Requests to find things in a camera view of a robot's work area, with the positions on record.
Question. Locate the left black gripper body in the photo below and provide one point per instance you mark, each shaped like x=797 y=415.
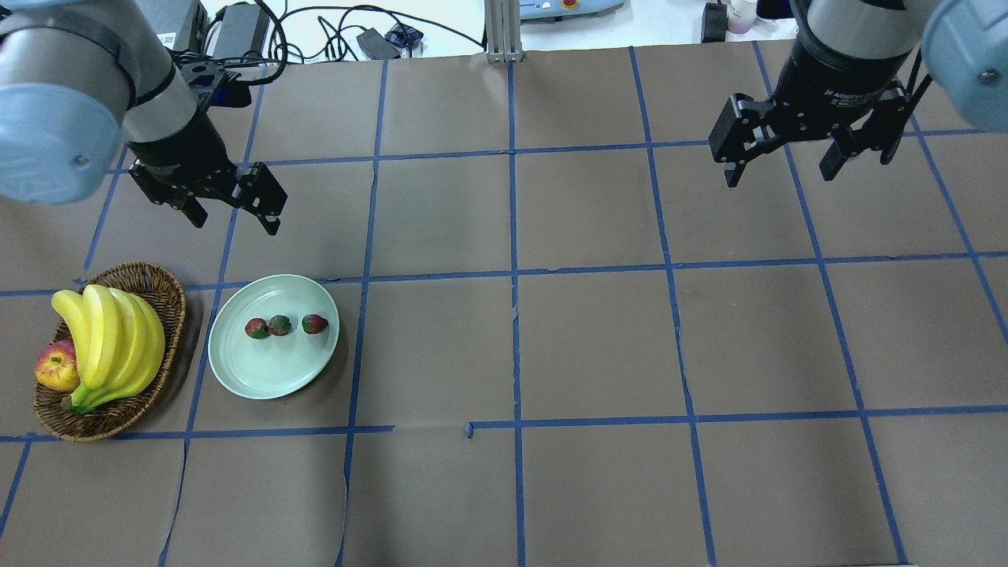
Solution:
x=183 y=147

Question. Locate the black computer case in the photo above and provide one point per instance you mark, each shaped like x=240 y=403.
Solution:
x=180 y=25

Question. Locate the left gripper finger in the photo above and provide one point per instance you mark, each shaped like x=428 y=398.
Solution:
x=270 y=222
x=195 y=213

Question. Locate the red apple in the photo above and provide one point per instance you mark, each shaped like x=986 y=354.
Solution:
x=56 y=367

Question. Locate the yellow banana bunch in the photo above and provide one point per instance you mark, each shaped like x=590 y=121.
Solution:
x=119 y=343

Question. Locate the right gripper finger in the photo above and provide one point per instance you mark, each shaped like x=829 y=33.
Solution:
x=838 y=154
x=734 y=168

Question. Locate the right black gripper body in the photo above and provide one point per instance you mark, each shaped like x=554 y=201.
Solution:
x=837 y=76

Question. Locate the brown wicker basket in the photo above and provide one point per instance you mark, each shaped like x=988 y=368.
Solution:
x=162 y=290

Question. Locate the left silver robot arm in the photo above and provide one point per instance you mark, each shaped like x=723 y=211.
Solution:
x=80 y=79

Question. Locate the light green plate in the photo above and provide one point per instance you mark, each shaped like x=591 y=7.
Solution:
x=277 y=365

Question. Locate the red strawberry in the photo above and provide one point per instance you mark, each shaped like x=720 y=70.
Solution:
x=279 y=325
x=257 y=328
x=313 y=324

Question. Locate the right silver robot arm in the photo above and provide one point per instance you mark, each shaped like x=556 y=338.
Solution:
x=963 y=45

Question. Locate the black power adapter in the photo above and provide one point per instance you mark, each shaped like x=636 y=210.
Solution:
x=240 y=31

